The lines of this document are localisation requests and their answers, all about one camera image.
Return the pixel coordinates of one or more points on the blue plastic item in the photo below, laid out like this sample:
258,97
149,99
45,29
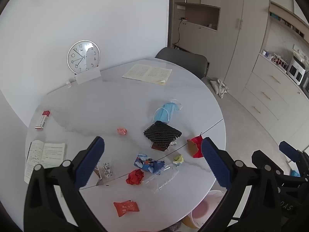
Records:
295,173

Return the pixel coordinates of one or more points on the yellow paper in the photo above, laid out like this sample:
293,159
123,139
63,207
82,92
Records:
179,159

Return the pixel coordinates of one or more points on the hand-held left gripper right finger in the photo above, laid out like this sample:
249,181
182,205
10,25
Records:
214,164

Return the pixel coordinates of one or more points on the clear plastic packaging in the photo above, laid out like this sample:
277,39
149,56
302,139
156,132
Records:
161,181

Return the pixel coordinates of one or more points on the beige wall cabinet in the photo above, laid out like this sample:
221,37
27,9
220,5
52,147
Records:
231,53

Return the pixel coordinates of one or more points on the white tote bag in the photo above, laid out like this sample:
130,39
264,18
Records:
218,87

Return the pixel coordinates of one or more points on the beige drawer unit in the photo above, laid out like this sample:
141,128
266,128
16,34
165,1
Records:
270,89

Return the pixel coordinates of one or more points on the white blue cup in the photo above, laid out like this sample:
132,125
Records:
265,53

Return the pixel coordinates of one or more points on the red snack packet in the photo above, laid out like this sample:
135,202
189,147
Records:
126,208

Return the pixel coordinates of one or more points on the white countertop appliance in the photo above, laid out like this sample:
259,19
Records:
295,70

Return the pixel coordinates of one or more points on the white pink trash bin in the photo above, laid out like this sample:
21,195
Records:
205,207

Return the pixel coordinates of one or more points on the small white bottle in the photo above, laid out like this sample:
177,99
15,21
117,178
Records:
69,84

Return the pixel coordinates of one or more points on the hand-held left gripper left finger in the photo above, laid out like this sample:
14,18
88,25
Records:
90,164

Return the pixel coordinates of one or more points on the red torn packet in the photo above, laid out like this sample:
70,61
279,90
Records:
196,147

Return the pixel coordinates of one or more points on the row of books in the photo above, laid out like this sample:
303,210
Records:
287,23

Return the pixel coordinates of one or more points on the red paper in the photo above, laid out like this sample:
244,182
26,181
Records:
134,177

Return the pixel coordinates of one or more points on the black ribbed sponge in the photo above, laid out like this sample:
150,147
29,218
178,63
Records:
161,133

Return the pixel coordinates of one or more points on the small clear bag printed cards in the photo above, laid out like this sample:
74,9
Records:
107,169

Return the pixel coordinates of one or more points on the round white wall clock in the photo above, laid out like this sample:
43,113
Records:
79,58

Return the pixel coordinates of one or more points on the white folded card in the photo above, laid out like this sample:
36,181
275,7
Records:
87,76

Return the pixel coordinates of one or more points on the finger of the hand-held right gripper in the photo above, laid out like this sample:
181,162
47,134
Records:
258,157
288,149

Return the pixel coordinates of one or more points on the white green wrapper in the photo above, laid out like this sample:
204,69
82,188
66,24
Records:
172,143

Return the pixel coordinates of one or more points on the grey cloth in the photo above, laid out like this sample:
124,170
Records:
173,228

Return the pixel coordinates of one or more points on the blue face mask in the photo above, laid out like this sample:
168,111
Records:
166,110

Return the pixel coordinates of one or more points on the brown snack packet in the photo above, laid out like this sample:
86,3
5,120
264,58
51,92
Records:
158,148

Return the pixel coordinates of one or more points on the grey chair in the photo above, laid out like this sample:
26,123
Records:
183,59

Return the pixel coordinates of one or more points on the open white book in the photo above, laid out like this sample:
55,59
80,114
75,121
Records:
48,153

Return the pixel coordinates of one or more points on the red white small box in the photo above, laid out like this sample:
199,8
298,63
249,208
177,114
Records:
41,121

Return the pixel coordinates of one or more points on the white wall rail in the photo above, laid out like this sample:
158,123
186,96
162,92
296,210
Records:
300,51

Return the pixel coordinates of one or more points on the pink paper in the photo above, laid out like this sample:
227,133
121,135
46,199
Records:
122,131

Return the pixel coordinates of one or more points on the open yellow notebook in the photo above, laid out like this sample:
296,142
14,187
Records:
144,73

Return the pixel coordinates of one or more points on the blue printed carton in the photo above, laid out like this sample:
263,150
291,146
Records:
147,163

